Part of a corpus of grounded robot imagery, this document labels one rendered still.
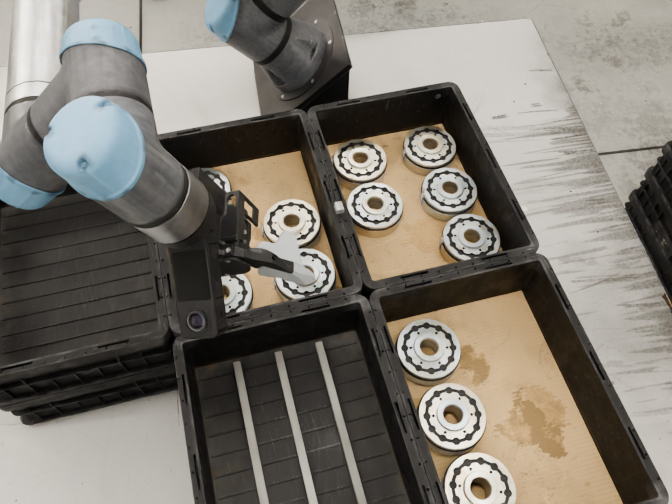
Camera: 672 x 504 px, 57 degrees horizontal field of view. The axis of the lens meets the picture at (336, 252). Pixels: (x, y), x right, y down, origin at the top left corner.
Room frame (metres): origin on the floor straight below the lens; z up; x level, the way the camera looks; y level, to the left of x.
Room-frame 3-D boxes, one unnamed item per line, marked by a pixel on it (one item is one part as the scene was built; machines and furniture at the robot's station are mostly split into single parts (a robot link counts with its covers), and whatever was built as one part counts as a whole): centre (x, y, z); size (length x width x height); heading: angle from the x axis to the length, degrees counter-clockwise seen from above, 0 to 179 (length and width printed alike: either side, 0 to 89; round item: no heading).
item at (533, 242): (0.68, -0.13, 0.92); 0.40 x 0.30 x 0.02; 17
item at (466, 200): (0.70, -0.21, 0.86); 0.10 x 0.10 x 0.01
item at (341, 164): (0.77, -0.04, 0.86); 0.10 x 0.10 x 0.01
